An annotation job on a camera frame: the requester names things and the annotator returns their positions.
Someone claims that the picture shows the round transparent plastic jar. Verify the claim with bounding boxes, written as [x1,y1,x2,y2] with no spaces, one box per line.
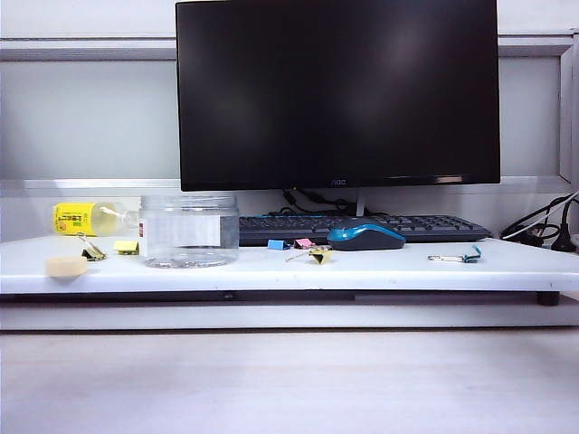
[138,193,240,269]

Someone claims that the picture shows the pink binder clip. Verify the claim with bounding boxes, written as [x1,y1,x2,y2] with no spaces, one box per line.
[292,237,329,251]

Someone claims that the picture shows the white raised desk board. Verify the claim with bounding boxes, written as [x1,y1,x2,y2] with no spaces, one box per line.
[0,232,579,295]

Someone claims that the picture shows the black and blue mouse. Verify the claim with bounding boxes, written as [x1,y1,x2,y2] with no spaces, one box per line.
[326,223,407,251]

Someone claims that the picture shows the black computer monitor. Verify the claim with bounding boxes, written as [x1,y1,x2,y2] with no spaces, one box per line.
[175,0,502,192]

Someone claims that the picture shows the black computer keyboard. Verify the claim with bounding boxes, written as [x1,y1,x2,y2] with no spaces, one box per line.
[237,213,493,248]

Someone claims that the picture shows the teal binder clip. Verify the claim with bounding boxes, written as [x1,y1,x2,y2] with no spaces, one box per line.
[427,244,484,263]

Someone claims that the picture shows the yellow label plastic bottle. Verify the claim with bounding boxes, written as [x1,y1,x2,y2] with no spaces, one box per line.
[50,201,140,238]

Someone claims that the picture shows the black power plug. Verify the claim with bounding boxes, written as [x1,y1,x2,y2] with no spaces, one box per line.
[549,221,579,253]

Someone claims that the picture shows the black cables behind monitor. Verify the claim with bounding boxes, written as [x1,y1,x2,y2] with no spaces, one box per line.
[269,188,358,216]

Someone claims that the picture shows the black and white cable bundle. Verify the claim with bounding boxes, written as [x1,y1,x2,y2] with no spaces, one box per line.
[499,189,579,248]

